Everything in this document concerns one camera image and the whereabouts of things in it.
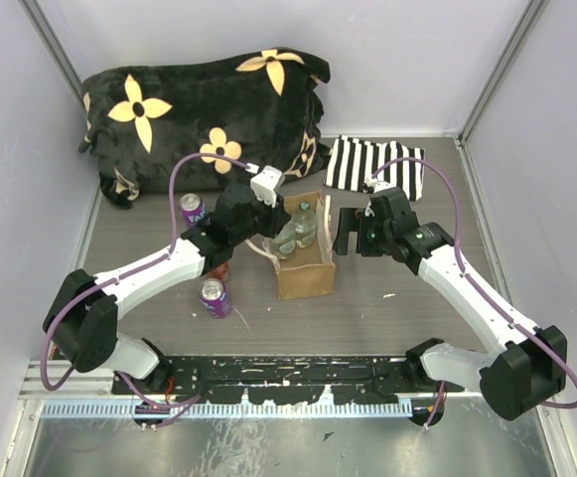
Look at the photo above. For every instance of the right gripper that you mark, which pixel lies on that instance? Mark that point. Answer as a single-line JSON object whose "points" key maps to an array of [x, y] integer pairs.
{"points": [[350, 221]]}

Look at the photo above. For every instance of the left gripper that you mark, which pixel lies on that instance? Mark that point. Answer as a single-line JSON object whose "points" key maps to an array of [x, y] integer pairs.
{"points": [[278, 216]]}

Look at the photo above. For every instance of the clear bottle front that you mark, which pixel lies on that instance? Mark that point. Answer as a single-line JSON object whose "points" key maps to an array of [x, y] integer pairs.
{"points": [[284, 244]]}

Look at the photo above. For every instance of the clear bottle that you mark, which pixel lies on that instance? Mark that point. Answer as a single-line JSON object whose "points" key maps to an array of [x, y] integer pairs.
{"points": [[305, 222], [284, 244]]}

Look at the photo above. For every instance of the cat print canvas bag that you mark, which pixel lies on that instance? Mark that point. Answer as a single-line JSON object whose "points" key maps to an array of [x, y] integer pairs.
{"points": [[307, 272]]}

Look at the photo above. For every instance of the purple soda can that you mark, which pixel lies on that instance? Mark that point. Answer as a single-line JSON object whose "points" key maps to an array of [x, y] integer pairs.
{"points": [[193, 209], [215, 298]]}

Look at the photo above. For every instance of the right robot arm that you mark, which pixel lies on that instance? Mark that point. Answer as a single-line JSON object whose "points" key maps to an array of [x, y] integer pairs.
{"points": [[521, 366]]}

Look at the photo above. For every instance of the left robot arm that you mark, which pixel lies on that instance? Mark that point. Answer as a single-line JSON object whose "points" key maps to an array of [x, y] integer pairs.
{"points": [[83, 319]]}

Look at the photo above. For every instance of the black white striped cloth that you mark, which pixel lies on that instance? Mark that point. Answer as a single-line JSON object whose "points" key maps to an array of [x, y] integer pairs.
{"points": [[354, 160]]}

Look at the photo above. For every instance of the red soda can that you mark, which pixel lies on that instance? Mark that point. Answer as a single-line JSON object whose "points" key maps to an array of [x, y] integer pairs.
{"points": [[222, 272]]}

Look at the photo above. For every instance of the purple soda can front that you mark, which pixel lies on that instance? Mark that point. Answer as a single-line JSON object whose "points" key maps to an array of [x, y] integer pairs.
{"points": [[215, 298]]}

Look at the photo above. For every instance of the black floral plush blanket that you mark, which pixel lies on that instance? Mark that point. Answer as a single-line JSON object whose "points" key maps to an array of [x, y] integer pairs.
{"points": [[197, 123]]}

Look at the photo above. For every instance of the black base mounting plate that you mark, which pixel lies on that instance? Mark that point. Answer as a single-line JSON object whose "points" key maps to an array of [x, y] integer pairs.
{"points": [[288, 380]]}

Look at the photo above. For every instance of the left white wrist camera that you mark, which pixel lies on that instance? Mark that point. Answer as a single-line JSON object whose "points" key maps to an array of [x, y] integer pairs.
{"points": [[265, 183]]}

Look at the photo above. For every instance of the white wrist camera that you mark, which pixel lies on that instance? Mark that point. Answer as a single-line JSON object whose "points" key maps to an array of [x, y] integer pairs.
{"points": [[265, 183], [373, 185]]}

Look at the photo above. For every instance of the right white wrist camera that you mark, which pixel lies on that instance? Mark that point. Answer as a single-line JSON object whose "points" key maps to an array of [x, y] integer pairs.
{"points": [[373, 185]]}

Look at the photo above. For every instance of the aluminium rail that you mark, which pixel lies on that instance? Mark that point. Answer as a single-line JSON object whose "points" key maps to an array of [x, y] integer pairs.
{"points": [[288, 377]]}

